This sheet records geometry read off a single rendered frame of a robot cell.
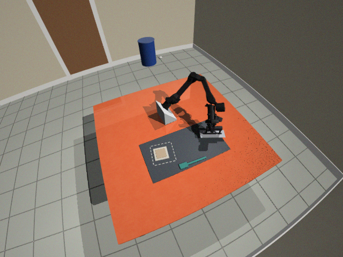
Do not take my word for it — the cream square tile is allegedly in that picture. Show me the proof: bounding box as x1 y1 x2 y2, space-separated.
153 146 169 161

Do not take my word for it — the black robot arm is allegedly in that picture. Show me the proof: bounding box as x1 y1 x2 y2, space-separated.
161 72 225 112

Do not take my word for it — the dark grey flat mat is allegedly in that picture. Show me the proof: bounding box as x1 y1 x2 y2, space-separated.
139 121 230 183

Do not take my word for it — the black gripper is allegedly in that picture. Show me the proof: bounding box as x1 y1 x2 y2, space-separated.
205 112 219 133

